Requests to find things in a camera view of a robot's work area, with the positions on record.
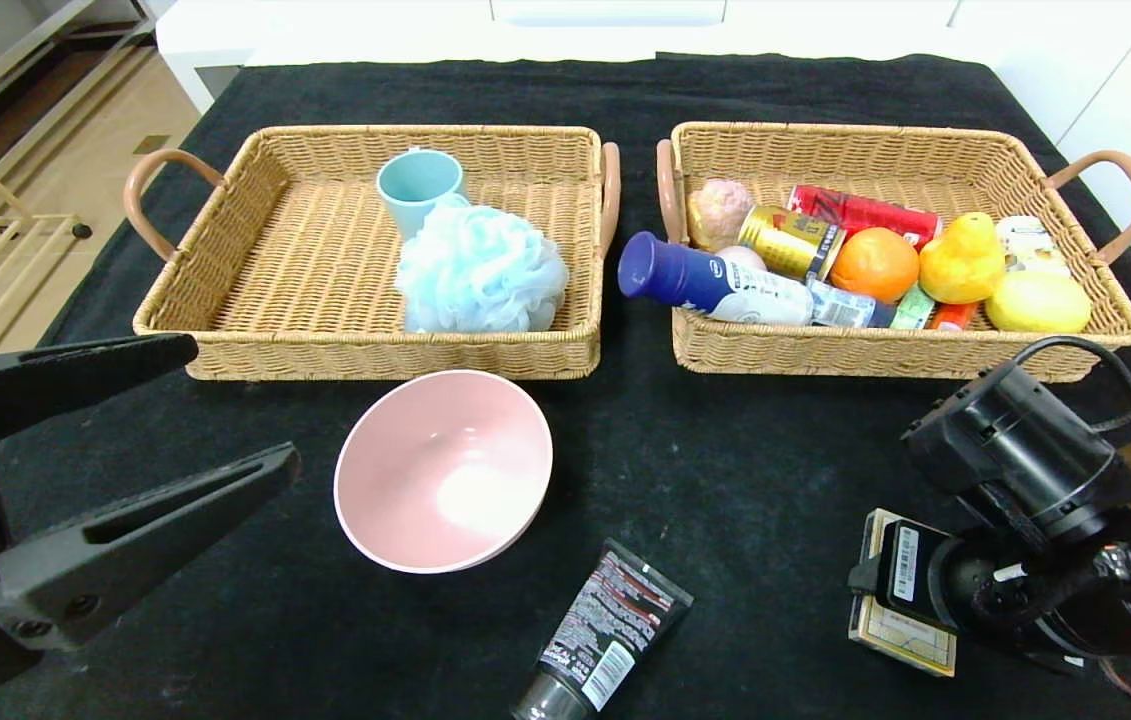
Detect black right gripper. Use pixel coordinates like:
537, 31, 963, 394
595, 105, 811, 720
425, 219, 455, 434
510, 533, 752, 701
846, 519, 1002, 634

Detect playing card box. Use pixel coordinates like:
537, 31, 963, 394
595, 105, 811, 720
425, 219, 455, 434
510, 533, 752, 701
847, 508, 958, 679

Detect orange fruit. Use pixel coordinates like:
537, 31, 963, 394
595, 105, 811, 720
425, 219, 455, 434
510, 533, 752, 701
829, 227, 922, 305

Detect white yogurt bottle blue cap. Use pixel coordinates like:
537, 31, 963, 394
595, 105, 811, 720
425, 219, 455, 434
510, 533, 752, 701
618, 231, 816, 326

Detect yellow toy pear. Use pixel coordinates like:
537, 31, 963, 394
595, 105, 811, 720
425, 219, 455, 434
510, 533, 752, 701
919, 212, 1007, 305

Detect wooden slatted rack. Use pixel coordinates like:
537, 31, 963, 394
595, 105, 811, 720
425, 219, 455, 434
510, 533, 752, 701
0, 115, 94, 366

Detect black cosmetic tube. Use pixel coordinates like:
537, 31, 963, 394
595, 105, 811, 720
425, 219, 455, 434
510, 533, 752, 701
512, 539, 694, 720

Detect small blue packet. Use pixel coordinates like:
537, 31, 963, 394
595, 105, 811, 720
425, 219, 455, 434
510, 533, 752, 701
807, 280, 896, 329

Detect green wrapped candy bar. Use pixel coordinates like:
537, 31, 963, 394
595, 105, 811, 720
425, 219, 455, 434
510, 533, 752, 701
890, 283, 936, 331

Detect yellow lemon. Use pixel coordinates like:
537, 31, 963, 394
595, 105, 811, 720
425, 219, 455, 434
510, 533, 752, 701
985, 270, 1093, 334

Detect pink plastic bowl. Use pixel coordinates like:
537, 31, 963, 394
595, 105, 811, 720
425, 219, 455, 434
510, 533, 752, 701
334, 370, 554, 575

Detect gold drink can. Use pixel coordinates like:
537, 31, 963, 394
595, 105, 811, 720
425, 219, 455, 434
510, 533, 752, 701
737, 205, 846, 284

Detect red cola can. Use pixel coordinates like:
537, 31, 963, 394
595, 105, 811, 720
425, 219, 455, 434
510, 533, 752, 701
787, 184, 944, 251

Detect white snack packet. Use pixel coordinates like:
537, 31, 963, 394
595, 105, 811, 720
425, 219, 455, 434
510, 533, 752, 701
995, 215, 1071, 279

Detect pink fluffy pastry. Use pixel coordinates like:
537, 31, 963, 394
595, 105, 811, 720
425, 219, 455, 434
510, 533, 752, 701
687, 179, 756, 251

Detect teal plastic cup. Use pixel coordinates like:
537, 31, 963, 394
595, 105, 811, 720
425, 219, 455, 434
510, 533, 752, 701
375, 148, 467, 241

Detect light blue bath loofah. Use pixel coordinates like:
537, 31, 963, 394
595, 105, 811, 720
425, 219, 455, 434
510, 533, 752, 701
395, 193, 571, 334

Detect black coiled cable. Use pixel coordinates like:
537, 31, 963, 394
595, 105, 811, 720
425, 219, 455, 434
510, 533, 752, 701
990, 545, 1131, 623

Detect woven wicker basket brown handles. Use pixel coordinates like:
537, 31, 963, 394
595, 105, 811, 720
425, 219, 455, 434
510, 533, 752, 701
123, 125, 621, 382
655, 122, 1131, 383

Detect black right camera cable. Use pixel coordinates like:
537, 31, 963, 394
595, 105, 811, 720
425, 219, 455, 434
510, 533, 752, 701
1010, 334, 1131, 436

